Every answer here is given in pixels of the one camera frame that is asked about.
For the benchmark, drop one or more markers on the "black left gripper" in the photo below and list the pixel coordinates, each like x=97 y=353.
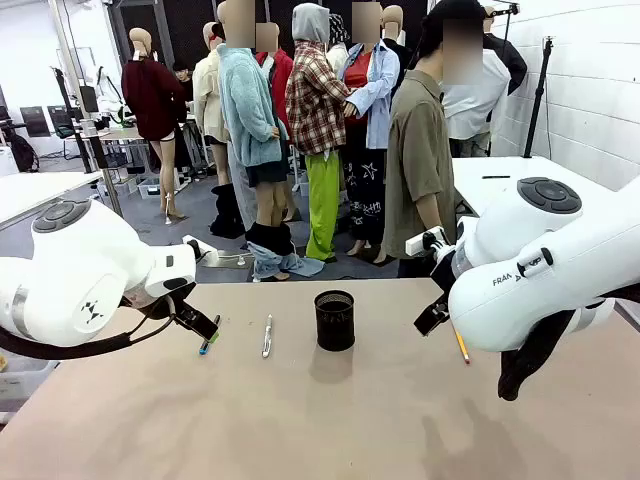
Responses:
x=172 y=300

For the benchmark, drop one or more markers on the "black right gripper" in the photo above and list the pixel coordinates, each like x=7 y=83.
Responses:
x=442 y=272

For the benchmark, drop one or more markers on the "black pen with blue cap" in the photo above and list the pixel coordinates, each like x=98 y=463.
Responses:
x=202 y=348

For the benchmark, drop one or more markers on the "yellow pencil with red eraser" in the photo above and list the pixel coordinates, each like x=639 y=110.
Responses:
x=462 y=347

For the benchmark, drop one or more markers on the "person's right forearm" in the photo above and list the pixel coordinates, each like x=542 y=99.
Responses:
x=430 y=212

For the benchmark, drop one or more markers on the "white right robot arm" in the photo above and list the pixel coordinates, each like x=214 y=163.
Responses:
x=525 y=280

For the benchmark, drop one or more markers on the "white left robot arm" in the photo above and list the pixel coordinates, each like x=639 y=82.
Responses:
x=75 y=260

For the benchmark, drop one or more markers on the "white pen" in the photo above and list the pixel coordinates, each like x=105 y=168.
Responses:
x=267 y=337

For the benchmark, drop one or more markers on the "black mesh pen holder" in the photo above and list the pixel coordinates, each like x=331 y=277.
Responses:
x=334 y=325

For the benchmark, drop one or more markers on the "grey floor crate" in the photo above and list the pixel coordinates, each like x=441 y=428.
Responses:
x=147 y=189

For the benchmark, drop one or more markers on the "large white table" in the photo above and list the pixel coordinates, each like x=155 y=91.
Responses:
x=472 y=170

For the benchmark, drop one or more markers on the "black marker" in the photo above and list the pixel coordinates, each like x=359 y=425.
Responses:
x=496 y=176

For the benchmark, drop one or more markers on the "person in olive shirt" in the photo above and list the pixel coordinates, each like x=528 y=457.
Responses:
x=417 y=150

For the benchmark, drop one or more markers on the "clear plastic storage bin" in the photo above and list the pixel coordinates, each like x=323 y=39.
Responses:
x=25 y=380

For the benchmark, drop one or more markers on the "background work table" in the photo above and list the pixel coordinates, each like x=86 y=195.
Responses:
x=120 y=134

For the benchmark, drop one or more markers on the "white side table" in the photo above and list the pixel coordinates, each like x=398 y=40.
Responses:
x=40 y=187

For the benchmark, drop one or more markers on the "mannequin in white shirt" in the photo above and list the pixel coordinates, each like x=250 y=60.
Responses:
x=475 y=105

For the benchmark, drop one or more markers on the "mannequin in light blue fleece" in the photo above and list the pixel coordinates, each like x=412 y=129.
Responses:
x=247 y=110

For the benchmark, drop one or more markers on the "mannequin in cream jacket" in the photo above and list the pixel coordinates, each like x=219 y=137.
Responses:
x=207 y=100

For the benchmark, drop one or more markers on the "mannequin in light blue shirt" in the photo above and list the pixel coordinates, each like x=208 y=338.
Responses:
x=375 y=100

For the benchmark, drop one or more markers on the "mannequin in maroon sweater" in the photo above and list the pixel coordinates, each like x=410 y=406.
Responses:
x=150 y=100

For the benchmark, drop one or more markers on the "mannequin in plaid shirt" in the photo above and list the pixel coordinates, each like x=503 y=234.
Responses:
x=315 y=105

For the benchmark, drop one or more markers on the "black tripod stand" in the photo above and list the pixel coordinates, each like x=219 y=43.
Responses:
x=539 y=100

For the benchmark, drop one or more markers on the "mannequin in red jacket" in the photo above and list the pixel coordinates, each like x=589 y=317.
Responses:
x=280 y=75

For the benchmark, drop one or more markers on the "mannequin with black sleeves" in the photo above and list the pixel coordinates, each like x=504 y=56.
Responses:
x=512 y=62

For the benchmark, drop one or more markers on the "mannequin in black jacket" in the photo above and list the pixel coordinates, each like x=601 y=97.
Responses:
x=397 y=47

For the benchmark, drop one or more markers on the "mannequin with checked hood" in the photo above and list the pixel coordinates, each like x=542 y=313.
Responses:
x=338 y=30

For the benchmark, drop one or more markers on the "grey mannequin base plate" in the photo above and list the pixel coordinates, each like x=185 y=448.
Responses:
x=225 y=259

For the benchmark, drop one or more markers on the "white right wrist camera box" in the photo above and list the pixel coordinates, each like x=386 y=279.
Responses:
x=417 y=243

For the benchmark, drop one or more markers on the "grey metal frame post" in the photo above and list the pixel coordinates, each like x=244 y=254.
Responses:
x=112 y=197

